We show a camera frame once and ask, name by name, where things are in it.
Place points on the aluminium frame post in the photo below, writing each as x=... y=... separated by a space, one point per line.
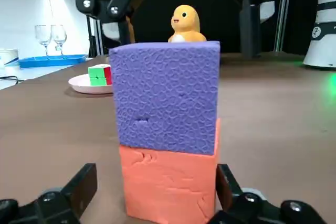
x=283 y=19
x=95 y=37

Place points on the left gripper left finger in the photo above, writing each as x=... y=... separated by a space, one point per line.
x=76 y=195

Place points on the orange plush toy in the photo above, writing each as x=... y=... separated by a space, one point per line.
x=186 y=22

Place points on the clear wine glass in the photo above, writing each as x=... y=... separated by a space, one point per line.
x=42 y=36
x=59 y=36

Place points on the small puzzle cube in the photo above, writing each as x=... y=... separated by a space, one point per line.
x=98 y=75

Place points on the orange foam square block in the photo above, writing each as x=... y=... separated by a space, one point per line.
x=168 y=184

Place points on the pink round plate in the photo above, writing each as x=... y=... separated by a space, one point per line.
x=81 y=86

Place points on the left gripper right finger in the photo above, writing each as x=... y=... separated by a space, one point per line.
x=233 y=203

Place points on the blue plastic tray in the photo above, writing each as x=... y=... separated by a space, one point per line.
x=52 y=61

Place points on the purple foam square block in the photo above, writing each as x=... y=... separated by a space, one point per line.
x=165 y=95

